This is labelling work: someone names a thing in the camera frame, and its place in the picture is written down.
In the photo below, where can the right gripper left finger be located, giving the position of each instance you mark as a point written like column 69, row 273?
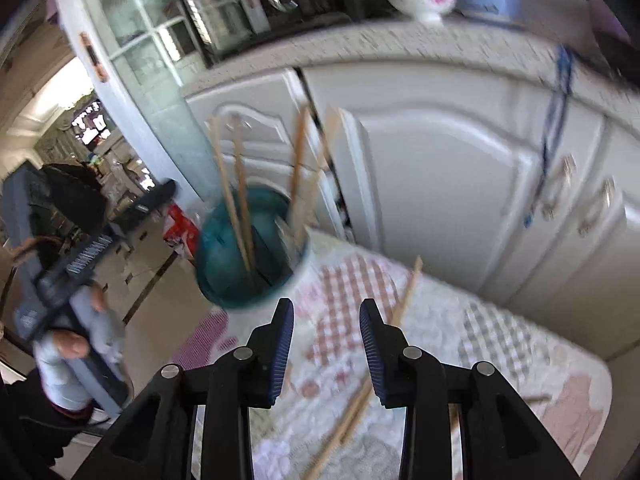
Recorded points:
column 244, row 378

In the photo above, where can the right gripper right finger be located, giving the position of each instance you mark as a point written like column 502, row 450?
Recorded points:
column 380, row 354

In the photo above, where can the teal floral utensil holder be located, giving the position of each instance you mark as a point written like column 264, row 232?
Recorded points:
column 235, row 272

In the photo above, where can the gold fork wooden handle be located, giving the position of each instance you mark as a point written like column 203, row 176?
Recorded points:
column 538, row 399

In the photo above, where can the person left hand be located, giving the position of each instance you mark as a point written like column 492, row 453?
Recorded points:
column 73, row 346

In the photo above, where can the patchwork quilted table mat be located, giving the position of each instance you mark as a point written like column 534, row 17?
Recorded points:
column 568, row 388

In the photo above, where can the red plastic bag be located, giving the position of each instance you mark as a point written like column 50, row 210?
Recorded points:
column 180, row 233

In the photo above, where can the white cabinet door right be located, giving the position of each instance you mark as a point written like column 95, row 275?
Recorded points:
column 586, row 288

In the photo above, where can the white cabinet door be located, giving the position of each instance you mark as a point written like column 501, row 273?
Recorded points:
column 461, row 168
column 586, row 288

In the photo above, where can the white cabinet door left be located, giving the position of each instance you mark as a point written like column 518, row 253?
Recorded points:
column 461, row 168

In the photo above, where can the glass sliding door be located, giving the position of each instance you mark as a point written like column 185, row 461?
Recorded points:
column 139, row 55

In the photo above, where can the purple rice cooker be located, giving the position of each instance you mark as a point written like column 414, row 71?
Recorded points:
column 613, row 41

